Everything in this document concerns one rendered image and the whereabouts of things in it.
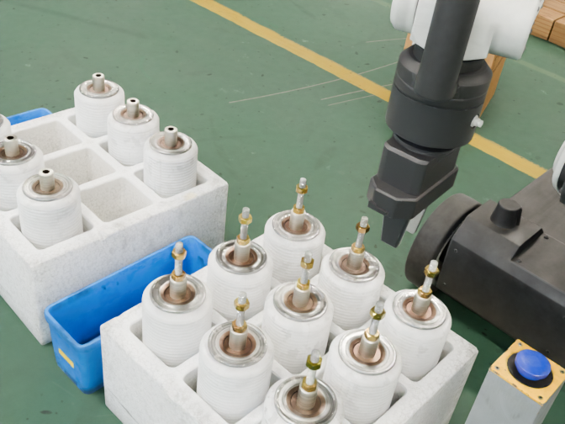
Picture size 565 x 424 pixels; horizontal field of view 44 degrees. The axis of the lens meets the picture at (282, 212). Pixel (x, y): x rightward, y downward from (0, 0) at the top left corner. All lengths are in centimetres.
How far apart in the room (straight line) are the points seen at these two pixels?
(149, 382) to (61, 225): 31
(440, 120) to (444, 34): 9
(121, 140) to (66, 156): 12
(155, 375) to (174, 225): 37
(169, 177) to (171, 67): 88
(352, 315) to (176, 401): 29
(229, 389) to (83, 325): 39
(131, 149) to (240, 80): 78
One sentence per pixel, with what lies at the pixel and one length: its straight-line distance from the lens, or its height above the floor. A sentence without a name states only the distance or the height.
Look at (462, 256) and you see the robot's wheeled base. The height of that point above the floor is 16.
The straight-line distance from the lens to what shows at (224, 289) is 100.
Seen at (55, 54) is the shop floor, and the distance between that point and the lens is 216.
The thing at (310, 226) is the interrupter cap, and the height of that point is 25.
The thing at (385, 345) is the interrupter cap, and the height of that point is 25.
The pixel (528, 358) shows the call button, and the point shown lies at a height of 33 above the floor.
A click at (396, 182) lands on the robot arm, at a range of 70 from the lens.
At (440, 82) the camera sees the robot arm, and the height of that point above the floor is 67.
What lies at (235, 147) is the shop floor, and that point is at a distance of 173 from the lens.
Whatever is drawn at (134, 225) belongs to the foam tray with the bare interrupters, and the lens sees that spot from 119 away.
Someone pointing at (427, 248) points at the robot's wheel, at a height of 14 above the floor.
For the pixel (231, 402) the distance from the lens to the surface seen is 91.
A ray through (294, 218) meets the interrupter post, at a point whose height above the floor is 27.
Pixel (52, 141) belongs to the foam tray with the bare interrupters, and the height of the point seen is 13.
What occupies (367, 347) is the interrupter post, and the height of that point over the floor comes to 27.
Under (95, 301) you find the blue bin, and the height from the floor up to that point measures 8.
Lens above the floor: 92
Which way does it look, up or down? 37 degrees down
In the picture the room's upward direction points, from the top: 8 degrees clockwise
